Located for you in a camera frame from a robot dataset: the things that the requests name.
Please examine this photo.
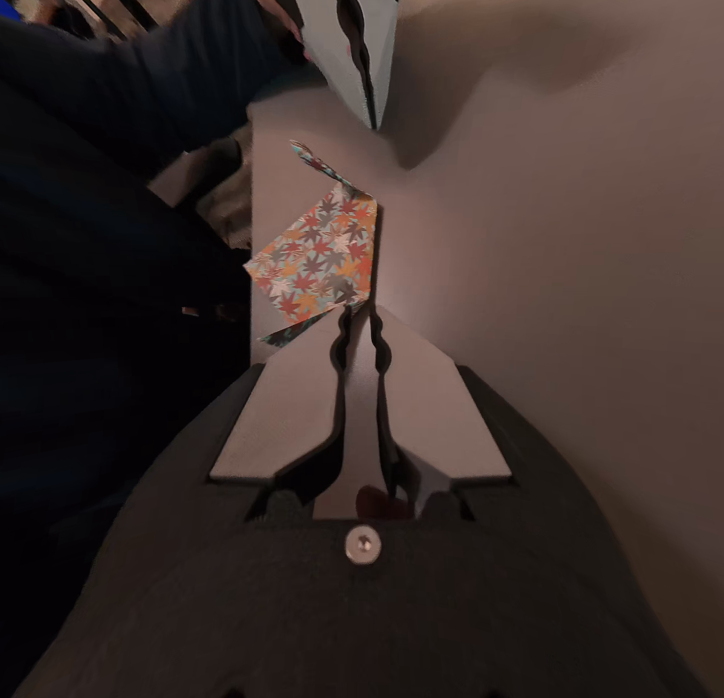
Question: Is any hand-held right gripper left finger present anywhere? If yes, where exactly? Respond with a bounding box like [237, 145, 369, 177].
[208, 305, 354, 509]

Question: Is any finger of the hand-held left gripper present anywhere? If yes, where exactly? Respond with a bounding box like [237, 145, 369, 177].
[285, 0, 375, 130]
[346, 0, 399, 131]

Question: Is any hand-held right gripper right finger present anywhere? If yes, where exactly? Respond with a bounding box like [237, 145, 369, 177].
[369, 305, 513, 519]

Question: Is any maple leaf patterned origami paper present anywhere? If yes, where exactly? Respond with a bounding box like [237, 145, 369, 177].
[243, 139, 379, 348]

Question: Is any person's left forearm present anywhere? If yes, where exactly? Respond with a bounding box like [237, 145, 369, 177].
[85, 0, 309, 156]

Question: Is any person's right hand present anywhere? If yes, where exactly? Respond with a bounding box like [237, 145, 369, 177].
[355, 485, 410, 520]

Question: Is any person's dark clothed body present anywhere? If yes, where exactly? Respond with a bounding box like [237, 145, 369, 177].
[0, 16, 252, 693]

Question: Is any black metal frame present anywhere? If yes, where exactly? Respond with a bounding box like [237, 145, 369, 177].
[54, 0, 162, 40]

